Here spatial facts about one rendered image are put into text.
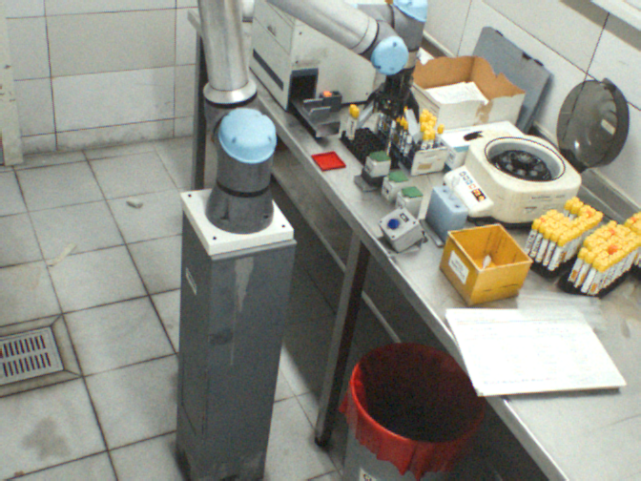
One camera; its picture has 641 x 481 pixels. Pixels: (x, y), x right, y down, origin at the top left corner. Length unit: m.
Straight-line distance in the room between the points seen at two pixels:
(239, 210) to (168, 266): 1.35
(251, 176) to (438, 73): 0.89
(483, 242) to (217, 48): 0.71
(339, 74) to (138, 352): 1.13
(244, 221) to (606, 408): 0.81
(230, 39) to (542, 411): 0.95
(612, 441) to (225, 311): 0.85
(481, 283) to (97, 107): 2.30
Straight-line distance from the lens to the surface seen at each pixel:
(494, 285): 1.71
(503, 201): 1.93
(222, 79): 1.72
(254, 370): 2.02
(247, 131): 1.65
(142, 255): 3.08
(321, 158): 2.07
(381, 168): 1.96
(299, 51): 2.18
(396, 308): 2.58
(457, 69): 2.42
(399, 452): 2.04
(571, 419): 1.57
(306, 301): 2.94
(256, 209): 1.72
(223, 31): 1.67
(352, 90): 2.32
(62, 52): 3.46
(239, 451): 2.26
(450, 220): 1.81
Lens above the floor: 1.97
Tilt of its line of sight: 38 degrees down
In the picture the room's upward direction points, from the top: 10 degrees clockwise
